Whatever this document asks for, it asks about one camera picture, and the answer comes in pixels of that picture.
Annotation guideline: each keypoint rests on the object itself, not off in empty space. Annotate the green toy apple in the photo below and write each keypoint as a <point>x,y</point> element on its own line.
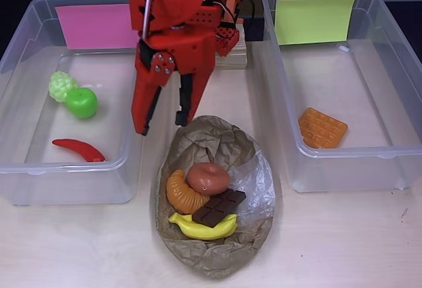
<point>82,103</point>

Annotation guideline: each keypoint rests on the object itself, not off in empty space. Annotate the red toy chili pepper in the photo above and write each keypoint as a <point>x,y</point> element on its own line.
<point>82,148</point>

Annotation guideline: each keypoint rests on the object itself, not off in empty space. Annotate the light green toy cauliflower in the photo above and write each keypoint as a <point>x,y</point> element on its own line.
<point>59,85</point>

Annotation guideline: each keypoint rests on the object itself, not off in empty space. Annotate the brown toy doughnut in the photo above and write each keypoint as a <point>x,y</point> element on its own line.
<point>211,177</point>

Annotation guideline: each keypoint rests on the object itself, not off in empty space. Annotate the orange toy croissant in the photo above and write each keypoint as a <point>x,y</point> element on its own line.
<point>178,195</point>

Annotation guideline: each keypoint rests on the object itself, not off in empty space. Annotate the orange toy waffle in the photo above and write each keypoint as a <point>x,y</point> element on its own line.
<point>321,128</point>

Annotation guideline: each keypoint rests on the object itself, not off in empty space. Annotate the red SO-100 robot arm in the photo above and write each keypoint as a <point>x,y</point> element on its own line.
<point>171,1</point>

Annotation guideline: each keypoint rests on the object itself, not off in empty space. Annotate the pink paper label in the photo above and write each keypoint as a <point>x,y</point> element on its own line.
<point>92,26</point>

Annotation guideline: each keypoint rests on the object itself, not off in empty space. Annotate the yellow-green paper label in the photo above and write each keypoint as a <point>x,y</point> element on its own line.
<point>313,21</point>

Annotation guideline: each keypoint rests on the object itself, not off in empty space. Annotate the clear plastic bin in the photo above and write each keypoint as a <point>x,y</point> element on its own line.
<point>19,70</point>
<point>329,70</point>

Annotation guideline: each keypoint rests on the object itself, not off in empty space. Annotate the wooden base block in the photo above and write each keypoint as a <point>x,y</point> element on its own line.
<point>235,60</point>

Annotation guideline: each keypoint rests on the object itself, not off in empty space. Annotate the brown toy chocolate bar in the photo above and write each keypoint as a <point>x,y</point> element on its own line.
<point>217,209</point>

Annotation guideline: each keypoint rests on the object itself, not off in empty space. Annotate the yellow toy banana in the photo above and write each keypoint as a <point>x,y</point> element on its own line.
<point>198,232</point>

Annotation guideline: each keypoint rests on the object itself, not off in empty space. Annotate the crumpled brown paper bag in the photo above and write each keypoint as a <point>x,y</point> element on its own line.
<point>224,255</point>

